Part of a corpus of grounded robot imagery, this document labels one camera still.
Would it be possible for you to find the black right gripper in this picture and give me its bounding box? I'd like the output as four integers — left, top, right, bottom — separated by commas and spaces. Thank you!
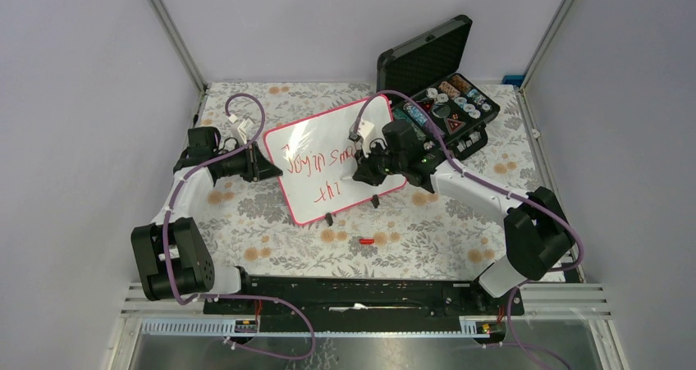
354, 139, 406, 187

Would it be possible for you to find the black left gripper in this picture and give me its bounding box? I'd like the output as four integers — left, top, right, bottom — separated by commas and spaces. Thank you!
214, 139, 282, 182

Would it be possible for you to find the pink framed whiteboard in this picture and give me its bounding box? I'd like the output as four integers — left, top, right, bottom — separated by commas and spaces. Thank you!
263, 99, 406, 226

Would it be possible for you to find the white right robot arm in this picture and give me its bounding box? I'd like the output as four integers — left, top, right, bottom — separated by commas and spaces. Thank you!
349, 120, 576, 314

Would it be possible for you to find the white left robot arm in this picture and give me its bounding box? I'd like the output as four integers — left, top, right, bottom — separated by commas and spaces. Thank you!
130, 126, 282, 301

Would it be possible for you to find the black poker chip case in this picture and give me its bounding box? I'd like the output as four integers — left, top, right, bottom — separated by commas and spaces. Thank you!
377, 15, 500, 161

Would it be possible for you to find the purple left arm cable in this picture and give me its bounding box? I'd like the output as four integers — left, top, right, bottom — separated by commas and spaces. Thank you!
162, 93, 317, 362

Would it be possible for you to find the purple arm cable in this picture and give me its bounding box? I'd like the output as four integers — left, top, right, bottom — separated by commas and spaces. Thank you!
162, 93, 317, 362
349, 90, 585, 368

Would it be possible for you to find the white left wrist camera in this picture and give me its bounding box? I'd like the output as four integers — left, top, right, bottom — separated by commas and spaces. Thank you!
227, 114, 254, 146

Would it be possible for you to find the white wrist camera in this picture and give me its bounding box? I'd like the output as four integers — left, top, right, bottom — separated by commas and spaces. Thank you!
227, 114, 254, 146
348, 119, 378, 157

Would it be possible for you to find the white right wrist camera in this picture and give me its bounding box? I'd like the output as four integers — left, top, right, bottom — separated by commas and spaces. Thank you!
348, 119, 378, 157

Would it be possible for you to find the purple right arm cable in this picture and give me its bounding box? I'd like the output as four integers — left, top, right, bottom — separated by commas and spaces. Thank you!
349, 90, 585, 368

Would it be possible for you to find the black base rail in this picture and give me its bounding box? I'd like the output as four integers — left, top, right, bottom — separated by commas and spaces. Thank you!
204, 274, 524, 331

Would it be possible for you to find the white cable duct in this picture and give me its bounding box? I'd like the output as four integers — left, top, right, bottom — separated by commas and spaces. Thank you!
141, 317, 490, 339

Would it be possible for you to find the blue object behind frame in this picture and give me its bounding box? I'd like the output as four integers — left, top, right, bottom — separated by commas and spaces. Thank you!
501, 75, 525, 88

